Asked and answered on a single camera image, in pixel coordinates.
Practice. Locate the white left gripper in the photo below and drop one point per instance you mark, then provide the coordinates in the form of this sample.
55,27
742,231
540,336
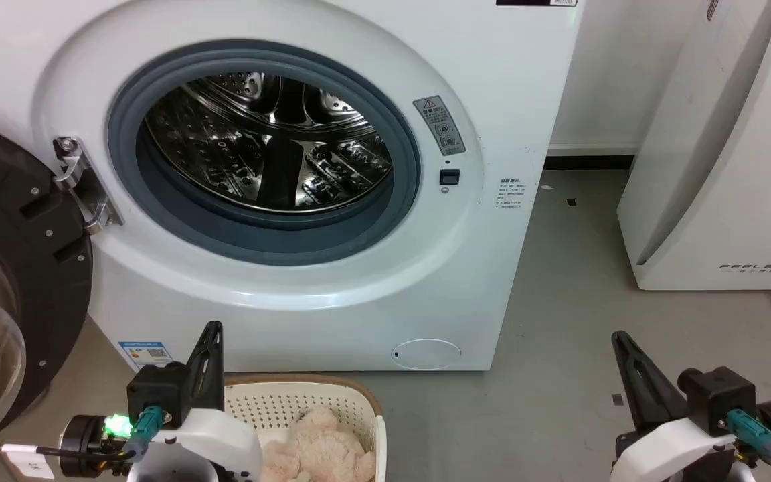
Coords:
215,442

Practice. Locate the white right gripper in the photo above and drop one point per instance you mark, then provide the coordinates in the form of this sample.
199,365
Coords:
673,452

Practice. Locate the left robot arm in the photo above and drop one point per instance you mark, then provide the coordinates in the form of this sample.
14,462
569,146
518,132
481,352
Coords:
88,438

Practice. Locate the beige plush toy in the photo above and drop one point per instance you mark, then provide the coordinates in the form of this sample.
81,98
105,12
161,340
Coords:
322,448

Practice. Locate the silver metal door hinge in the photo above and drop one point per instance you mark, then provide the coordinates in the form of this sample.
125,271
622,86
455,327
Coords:
84,187

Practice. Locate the stainless steel washing machine drum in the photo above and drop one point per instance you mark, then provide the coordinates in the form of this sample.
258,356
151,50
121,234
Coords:
225,147

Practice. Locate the black round washer door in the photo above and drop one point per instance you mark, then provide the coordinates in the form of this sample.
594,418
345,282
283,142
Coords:
31,221

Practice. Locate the blue energy label sticker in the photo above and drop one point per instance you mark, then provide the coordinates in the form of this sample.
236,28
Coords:
146,355

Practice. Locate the cream perforated laundry basket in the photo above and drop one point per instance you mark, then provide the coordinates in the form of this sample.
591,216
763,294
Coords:
278,402

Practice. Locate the grey rubber door gasket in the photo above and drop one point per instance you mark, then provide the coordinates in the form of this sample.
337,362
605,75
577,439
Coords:
359,227

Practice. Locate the oval white filter cover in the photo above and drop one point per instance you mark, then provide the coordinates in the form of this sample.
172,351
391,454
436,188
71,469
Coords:
425,353

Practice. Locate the white air purifier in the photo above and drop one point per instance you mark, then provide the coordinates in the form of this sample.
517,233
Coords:
713,167

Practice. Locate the grey warning sticker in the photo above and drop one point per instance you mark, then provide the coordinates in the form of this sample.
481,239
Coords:
439,125

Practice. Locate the white front-load washing machine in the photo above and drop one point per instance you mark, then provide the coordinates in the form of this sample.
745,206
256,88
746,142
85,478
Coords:
492,67

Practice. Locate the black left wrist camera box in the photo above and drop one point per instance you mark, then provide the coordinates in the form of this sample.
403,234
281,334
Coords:
158,391

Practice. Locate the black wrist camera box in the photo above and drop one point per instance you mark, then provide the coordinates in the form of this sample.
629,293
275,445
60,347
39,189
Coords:
720,398
158,391

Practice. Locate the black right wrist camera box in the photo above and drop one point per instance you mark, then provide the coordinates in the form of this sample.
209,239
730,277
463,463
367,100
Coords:
720,398

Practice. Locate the black wall baseboard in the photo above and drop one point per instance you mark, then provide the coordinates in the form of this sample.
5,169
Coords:
589,163

